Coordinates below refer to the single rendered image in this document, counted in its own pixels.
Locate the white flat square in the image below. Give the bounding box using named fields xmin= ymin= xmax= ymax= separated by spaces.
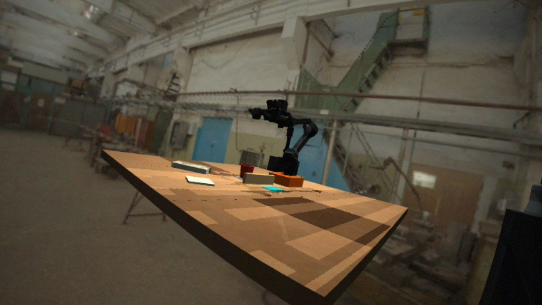
xmin=185 ymin=176 xmax=215 ymax=186

